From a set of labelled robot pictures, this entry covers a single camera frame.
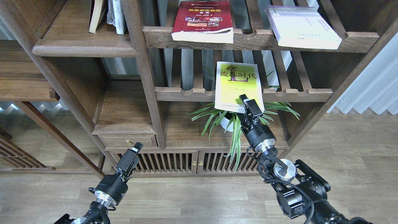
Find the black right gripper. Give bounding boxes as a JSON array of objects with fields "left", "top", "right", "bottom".
[{"left": 239, "top": 94, "right": 277, "bottom": 153}]

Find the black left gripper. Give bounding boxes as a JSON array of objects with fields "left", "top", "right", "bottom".
[{"left": 95, "top": 142, "right": 143, "bottom": 206}]

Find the yellow green book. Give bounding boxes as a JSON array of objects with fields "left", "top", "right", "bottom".
[{"left": 214, "top": 61, "right": 265, "bottom": 113}]

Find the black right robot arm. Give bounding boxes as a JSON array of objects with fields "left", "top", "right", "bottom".
[{"left": 238, "top": 95, "right": 368, "bottom": 224}]

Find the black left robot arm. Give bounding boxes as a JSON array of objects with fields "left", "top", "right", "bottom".
[{"left": 55, "top": 142, "right": 143, "bottom": 224}]

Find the white plant pot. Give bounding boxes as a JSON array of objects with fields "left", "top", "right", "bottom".
[{"left": 220, "top": 111, "right": 241, "bottom": 132}]

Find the dark wooden bookshelf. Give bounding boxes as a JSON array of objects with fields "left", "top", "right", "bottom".
[{"left": 1, "top": 0, "right": 397, "bottom": 175}]

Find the red cover book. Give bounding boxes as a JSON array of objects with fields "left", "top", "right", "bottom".
[{"left": 171, "top": 1, "right": 234, "bottom": 44}]

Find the white lavender book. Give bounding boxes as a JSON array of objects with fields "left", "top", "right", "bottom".
[{"left": 265, "top": 5, "right": 342, "bottom": 50}]

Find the white curtain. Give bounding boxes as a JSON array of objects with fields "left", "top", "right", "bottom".
[{"left": 327, "top": 34, "right": 398, "bottom": 115}]

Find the tan upright book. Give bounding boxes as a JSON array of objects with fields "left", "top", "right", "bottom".
[{"left": 89, "top": 0, "right": 107, "bottom": 34}]

